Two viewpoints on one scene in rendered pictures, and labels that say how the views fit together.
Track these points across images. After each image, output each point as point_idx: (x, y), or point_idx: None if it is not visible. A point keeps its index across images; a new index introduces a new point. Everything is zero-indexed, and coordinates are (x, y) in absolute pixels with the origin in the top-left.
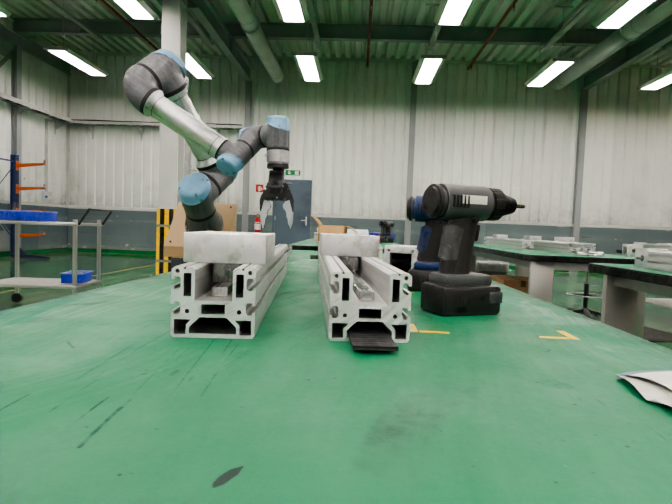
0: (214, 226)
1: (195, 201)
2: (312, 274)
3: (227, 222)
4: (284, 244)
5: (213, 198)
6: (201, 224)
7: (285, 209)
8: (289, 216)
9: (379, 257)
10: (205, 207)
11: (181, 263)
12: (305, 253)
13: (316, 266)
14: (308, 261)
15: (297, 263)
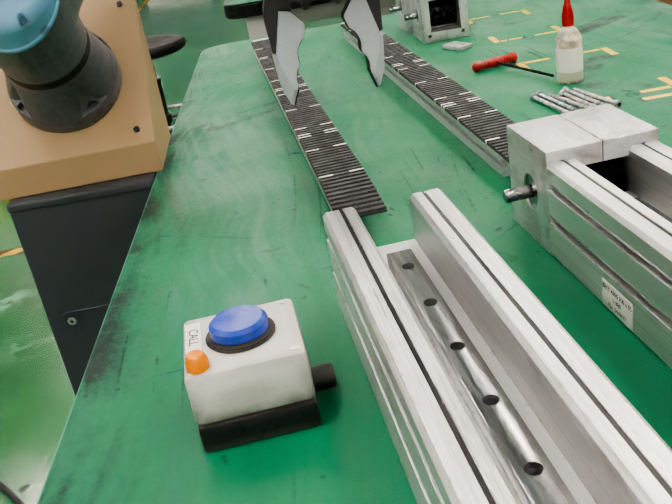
0: (100, 85)
1: (27, 38)
2: (536, 262)
3: (127, 56)
4: (445, 203)
5: (75, 8)
6: (62, 92)
7: (355, 28)
8: (372, 48)
9: (578, 65)
10: (61, 44)
11: (42, 214)
12: (316, 55)
13: (455, 163)
14: (387, 120)
15: (378, 150)
